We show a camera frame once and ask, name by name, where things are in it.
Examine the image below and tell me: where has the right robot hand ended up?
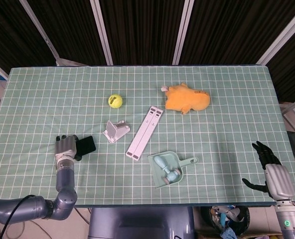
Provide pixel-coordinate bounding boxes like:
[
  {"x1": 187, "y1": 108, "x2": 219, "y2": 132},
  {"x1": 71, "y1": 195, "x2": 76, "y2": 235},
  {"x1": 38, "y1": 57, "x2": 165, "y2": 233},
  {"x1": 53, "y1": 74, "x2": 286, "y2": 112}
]
[{"x1": 241, "y1": 140, "x2": 295, "y2": 200}]

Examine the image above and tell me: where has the yellow tennis ball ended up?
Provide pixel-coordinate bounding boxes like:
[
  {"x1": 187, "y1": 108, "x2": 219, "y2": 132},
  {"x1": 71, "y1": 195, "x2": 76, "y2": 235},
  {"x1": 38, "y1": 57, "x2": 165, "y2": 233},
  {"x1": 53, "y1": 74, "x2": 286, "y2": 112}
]
[{"x1": 108, "y1": 94, "x2": 124, "y2": 109}]

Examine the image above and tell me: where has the pink phone stand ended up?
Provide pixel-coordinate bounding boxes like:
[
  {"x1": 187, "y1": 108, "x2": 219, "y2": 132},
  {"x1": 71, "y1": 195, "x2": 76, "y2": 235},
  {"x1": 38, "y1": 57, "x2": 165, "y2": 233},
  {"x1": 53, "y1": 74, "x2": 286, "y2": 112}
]
[{"x1": 103, "y1": 119, "x2": 132, "y2": 143}]

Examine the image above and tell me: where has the orange plush toy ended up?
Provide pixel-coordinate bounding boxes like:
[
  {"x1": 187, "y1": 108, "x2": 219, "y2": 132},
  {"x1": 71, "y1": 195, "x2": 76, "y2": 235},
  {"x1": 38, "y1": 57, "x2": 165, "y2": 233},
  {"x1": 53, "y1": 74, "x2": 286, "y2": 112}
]
[{"x1": 160, "y1": 83, "x2": 211, "y2": 115}]

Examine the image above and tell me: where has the pink folded laptop stand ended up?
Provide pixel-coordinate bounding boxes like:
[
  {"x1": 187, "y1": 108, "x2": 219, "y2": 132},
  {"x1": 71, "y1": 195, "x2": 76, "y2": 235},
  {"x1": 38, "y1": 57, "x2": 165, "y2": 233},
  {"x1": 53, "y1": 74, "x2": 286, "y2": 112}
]
[{"x1": 126, "y1": 106, "x2": 164, "y2": 162}]

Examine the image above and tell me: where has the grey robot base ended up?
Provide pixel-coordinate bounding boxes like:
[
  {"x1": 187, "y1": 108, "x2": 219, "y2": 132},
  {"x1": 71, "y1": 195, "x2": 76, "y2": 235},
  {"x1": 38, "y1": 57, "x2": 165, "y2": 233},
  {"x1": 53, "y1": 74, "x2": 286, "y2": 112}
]
[{"x1": 87, "y1": 206, "x2": 196, "y2": 239}]

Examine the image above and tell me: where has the black smartphone with blue edge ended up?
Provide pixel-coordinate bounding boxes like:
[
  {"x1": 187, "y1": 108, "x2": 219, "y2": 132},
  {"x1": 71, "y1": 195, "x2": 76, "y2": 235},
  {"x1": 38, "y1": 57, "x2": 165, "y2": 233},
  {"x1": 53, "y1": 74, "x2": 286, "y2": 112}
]
[{"x1": 76, "y1": 135, "x2": 97, "y2": 160}]

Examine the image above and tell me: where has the green checked tablecloth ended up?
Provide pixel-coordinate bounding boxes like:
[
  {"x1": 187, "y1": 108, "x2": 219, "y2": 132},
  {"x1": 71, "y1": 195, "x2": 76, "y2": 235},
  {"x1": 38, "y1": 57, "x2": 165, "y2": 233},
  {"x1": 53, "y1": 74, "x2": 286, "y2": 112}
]
[{"x1": 0, "y1": 65, "x2": 295, "y2": 209}]

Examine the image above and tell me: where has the light blue toy hammer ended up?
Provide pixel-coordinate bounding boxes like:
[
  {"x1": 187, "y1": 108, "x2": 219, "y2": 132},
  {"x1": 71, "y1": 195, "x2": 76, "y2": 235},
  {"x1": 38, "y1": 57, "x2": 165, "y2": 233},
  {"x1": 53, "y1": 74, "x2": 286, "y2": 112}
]
[{"x1": 153, "y1": 155, "x2": 182, "y2": 185}]

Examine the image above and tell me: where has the black bin with trash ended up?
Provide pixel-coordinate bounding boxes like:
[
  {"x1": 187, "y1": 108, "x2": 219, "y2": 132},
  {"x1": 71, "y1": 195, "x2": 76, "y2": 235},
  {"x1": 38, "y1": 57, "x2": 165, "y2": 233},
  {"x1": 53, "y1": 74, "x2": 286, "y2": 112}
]
[{"x1": 199, "y1": 204, "x2": 251, "y2": 239}]

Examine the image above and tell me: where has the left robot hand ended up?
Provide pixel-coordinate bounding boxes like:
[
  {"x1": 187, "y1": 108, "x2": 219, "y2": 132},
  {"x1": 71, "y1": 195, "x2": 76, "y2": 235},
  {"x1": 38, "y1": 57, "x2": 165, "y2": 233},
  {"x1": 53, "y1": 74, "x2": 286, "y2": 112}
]
[{"x1": 54, "y1": 134, "x2": 82, "y2": 162}]

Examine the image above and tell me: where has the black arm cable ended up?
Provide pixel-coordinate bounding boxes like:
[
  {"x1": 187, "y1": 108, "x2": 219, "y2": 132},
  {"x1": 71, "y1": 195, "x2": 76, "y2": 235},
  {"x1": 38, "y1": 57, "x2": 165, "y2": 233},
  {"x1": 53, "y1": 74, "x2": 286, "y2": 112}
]
[{"x1": 1, "y1": 195, "x2": 38, "y2": 239}]

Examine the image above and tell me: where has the green plastic dustpan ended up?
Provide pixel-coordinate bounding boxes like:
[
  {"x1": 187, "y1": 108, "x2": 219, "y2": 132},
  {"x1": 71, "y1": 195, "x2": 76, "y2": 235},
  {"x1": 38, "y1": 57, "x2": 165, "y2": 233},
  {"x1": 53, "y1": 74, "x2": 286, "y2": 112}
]
[{"x1": 147, "y1": 151, "x2": 198, "y2": 191}]

